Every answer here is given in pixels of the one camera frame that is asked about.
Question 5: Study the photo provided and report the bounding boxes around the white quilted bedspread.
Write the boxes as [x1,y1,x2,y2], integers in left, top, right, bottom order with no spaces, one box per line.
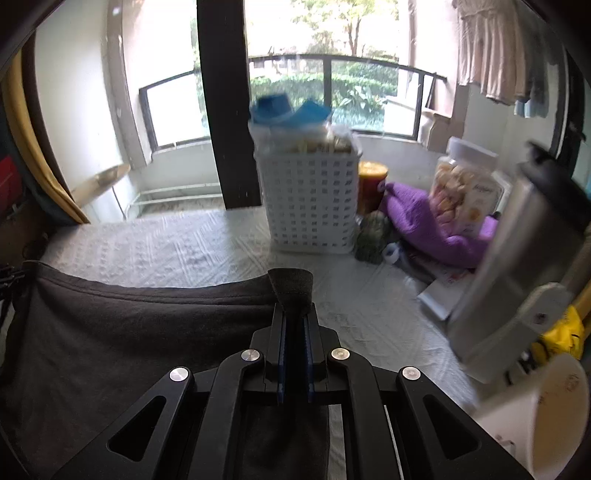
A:
[41,208,481,480]

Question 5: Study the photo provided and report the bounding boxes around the grey t-shirt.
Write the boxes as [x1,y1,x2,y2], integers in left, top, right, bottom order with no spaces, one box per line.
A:
[0,261,333,480]

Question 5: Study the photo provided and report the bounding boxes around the black balcony railing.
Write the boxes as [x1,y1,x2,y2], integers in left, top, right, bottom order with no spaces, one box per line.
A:
[139,53,448,151]

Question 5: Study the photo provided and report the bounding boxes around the white booklet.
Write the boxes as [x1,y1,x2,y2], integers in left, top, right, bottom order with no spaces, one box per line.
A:
[416,265,478,321]

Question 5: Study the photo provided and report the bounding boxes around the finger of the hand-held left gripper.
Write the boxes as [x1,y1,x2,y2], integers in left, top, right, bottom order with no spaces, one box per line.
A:
[0,264,26,296]

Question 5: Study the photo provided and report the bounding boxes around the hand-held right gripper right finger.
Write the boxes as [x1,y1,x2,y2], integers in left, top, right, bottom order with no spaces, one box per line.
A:
[304,302,534,480]

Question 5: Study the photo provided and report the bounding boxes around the hanging grey garment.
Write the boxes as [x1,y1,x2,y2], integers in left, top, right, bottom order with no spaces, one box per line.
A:
[526,0,561,102]

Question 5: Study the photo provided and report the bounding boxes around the dark green plush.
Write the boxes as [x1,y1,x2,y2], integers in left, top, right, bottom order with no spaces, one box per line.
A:
[355,211,402,265]

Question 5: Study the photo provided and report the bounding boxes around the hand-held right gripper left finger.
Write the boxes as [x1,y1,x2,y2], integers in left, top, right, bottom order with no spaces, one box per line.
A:
[51,302,288,480]

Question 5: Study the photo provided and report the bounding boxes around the clear snack jar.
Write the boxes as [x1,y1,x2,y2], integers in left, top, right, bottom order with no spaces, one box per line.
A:
[427,136,504,238]

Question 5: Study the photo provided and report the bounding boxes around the beige round disc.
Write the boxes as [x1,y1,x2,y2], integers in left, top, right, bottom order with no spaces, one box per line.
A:
[71,163,132,209]

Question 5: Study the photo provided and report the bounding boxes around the balcony cardboard box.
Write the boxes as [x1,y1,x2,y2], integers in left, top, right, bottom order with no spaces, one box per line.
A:
[425,110,468,151]

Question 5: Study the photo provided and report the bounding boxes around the yellow plastic bag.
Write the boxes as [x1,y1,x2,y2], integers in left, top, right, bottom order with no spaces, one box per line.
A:
[529,305,588,363]

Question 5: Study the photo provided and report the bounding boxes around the white plastic basket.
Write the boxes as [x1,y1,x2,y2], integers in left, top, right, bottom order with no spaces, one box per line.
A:
[249,131,362,254]

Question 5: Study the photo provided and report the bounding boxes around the hanging pink garment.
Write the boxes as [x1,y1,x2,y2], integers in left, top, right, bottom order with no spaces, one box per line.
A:
[452,0,531,106]

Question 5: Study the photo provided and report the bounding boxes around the orange lidded jar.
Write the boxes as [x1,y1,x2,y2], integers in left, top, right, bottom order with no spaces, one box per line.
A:
[358,161,389,217]

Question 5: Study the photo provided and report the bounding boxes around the purple cloth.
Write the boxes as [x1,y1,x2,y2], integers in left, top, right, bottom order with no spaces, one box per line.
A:
[382,181,500,269]

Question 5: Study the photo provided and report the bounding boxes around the red screen tablet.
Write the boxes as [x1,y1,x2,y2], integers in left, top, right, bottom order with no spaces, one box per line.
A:
[0,156,23,214]

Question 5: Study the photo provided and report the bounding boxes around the white cartoon mug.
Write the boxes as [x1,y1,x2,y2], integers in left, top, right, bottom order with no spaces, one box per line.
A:
[473,353,591,480]

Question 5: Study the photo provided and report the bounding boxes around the black sliding door frame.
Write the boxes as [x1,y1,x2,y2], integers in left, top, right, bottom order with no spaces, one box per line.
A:
[196,0,265,212]

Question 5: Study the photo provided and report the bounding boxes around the steel tumbler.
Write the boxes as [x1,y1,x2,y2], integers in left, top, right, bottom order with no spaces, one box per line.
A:
[448,142,589,385]

